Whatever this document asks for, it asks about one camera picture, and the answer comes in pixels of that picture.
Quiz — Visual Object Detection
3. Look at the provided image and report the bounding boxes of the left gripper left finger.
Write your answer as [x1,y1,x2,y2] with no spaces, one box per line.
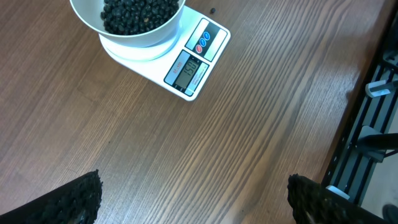
[1,170,103,224]

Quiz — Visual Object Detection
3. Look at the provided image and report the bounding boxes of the white digital kitchen scale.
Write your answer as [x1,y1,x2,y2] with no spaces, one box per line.
[99,6,231,101]

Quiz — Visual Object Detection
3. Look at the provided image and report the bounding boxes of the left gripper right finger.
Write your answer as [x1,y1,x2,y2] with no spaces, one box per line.
[287,174,386,224]

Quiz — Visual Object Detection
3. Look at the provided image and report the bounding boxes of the black beans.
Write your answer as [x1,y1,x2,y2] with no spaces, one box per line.
[100,0,180,35]

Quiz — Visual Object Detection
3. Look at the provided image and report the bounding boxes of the white bowl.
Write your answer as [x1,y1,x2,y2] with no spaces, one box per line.
[70,0,185,47]

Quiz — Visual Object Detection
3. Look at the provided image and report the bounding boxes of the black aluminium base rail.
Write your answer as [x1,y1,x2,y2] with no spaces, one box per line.
[322,12,397,205]

